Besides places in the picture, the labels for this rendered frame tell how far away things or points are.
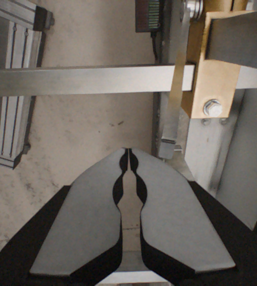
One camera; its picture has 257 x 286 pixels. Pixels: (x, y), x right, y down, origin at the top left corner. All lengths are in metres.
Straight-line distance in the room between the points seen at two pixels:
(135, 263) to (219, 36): 0.30
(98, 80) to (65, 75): 0.04
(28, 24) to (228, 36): 0.83
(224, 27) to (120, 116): 1.01
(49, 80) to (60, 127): 1.03
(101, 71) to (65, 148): 1.13
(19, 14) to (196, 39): 0.80
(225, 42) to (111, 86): 0.13
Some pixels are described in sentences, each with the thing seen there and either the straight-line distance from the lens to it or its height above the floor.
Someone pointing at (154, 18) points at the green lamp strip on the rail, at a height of 0.70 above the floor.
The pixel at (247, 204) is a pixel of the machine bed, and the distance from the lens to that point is 0.60.
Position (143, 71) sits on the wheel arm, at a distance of 0.24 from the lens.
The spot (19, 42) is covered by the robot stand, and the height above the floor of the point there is 0.23.
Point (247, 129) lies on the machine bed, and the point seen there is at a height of 0.67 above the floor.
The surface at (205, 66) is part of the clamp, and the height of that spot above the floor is 0.87.
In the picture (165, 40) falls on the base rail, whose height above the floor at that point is 0.70.
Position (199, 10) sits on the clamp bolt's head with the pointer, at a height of 0.86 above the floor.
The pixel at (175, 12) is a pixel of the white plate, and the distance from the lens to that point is 0.37.
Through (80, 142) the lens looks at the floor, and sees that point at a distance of 1.29.
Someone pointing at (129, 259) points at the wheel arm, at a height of 0.94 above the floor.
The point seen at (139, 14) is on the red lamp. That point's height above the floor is 0.70.
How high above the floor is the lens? 1.09
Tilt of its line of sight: 61 degrees down
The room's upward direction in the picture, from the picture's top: 178 degrees clockwise
